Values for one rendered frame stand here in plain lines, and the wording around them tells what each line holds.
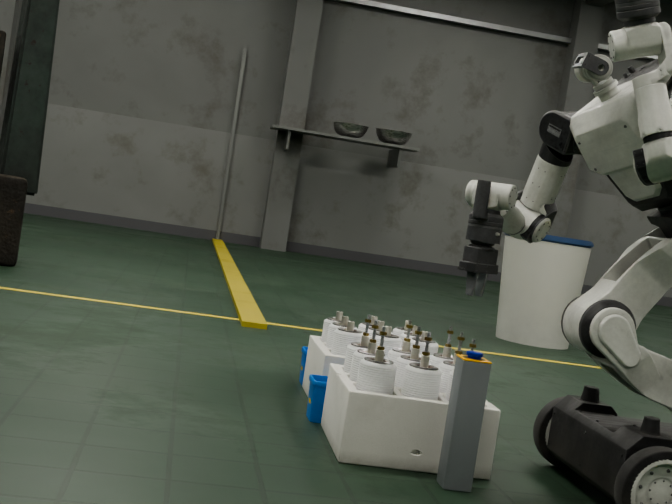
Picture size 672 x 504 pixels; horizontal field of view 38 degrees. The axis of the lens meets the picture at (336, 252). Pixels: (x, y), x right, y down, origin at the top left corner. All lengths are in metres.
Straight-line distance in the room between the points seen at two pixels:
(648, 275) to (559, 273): 3.25
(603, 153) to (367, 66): 9.69
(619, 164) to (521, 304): 3.35
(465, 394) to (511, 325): 3.47
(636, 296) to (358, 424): 0.75
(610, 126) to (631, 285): 0.39
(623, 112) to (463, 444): 0.86
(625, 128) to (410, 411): 0.85
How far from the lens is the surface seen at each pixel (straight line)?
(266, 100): 11.89
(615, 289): 2.47
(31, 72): 6.04
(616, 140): 2.44
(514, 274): 5.78
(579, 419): 2.61
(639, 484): 2.34
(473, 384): 2.35
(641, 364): 2.49
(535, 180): 2.71
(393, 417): 2.46
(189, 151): 11.81
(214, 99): 11.86
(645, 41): 2.17
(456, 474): 2.39
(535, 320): 5.75
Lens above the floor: 0.62
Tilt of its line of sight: 3 degrees down
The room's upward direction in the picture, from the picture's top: 9 degrees clockwise
